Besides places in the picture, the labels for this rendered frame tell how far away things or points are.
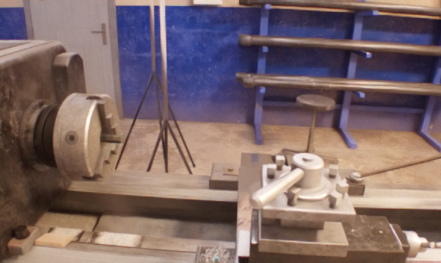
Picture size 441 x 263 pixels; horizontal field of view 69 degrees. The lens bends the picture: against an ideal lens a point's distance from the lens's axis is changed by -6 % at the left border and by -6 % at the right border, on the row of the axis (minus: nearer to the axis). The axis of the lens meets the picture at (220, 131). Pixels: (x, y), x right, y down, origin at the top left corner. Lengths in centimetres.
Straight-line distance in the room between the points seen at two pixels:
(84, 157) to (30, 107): 23
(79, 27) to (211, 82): 164
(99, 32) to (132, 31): 38
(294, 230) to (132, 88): 367
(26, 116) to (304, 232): 76
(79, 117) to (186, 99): 322
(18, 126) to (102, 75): 328
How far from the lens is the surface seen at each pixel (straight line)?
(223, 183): 119
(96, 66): 425
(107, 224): 126
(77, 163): 93
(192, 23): 390
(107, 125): 97
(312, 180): 65
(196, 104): 409
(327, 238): 68
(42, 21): 446
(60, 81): 115
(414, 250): 81
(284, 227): 68
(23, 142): 101
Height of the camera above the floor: 148
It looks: 22 degrees down
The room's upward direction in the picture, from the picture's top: 1 degrees clockwise
